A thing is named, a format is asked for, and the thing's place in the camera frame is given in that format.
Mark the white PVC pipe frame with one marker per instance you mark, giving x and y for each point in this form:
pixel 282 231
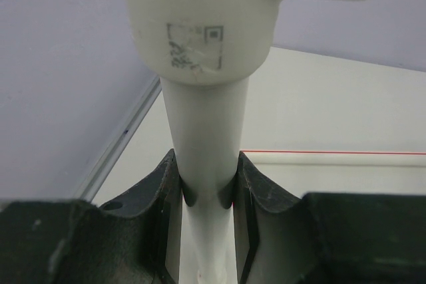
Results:
pixel 204 52

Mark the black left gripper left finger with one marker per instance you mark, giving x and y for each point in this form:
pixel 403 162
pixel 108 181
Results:
pixel 132 238

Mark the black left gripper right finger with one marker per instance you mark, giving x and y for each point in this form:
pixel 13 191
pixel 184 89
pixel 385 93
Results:
pixel 324 237

